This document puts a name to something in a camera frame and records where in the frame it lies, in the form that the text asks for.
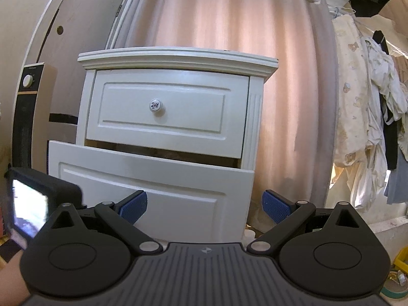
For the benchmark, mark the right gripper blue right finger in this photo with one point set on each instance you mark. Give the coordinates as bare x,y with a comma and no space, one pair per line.
291,219

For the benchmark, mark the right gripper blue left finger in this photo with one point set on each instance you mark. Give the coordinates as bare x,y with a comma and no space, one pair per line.
120,219

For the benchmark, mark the white drawer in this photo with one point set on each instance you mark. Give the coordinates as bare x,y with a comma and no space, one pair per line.
204,112
186,202

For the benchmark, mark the floral ceramic drawer knob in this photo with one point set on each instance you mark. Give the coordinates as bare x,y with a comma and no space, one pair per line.
156,106

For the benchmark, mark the person's left hand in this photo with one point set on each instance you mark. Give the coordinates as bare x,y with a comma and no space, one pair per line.
13,289

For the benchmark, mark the white hanging garment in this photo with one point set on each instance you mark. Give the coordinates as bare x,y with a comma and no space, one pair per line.
387,98

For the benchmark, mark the black and beige tower heater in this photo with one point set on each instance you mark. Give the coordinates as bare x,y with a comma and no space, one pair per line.
31,116

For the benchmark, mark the cream bear print garment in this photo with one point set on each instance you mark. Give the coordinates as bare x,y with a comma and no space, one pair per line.
352,113

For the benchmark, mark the white wooden nightstand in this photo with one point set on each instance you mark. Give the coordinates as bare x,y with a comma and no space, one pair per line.
258,69

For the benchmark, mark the grey blue hanging garment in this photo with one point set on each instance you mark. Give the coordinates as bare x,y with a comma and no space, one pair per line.
396,190

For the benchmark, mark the yellow plastic bin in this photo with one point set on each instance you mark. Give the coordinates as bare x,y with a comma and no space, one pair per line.
401,260

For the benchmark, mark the green tape roll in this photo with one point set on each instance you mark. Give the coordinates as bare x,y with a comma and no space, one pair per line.
393,290

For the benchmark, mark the black hanging garment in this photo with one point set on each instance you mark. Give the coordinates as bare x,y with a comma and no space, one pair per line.
389,130

